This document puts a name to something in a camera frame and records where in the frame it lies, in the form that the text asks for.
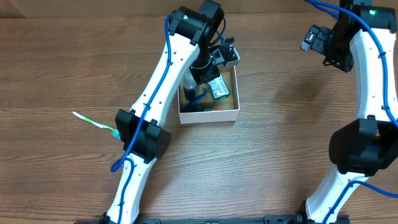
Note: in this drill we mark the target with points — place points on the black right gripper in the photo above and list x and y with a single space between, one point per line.
321 42

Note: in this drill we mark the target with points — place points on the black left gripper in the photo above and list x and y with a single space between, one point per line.
204 75

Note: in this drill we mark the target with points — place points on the blue disposable razor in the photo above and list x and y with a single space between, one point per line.
198 98

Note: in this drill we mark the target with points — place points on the clear pump bottle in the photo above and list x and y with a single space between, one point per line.
190 86

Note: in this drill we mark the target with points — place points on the green white soap pack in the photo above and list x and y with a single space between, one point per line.
218 88

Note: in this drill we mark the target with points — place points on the Colgate toothpaste tube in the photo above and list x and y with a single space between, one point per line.
208 109

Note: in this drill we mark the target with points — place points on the green white toothbrush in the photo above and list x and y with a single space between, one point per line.
114 131

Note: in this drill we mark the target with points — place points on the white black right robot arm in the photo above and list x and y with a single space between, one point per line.
362 40

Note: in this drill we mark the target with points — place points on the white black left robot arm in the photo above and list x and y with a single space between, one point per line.
189 50

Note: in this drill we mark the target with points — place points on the white cardboard box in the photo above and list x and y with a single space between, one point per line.
230 106

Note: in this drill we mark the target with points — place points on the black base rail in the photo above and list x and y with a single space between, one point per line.
268 219

